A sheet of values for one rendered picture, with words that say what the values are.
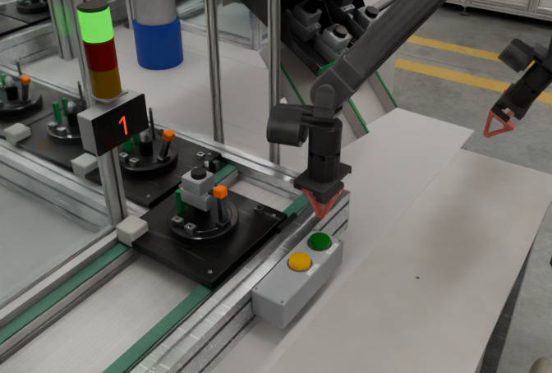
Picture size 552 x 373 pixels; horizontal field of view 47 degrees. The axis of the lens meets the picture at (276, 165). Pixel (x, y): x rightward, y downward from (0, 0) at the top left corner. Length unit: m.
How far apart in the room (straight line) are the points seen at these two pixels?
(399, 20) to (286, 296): 0.50
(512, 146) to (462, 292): 2.30
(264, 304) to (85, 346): 0.31
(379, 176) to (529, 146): 2.06
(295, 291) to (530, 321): 1.54
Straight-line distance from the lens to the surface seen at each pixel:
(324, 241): 1.21
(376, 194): 1.54
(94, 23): 1.06
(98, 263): 1.25
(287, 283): 1.14
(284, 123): 1.08
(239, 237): 1.22
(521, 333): 2.50
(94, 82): 1.10
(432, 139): 1.78
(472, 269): 1.37
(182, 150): 1.49
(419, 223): 1.46
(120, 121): 1.13
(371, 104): 1.59
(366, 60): 1.03
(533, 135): 3.70
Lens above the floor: 1.75
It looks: 33 degrees down
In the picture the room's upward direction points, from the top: straight up
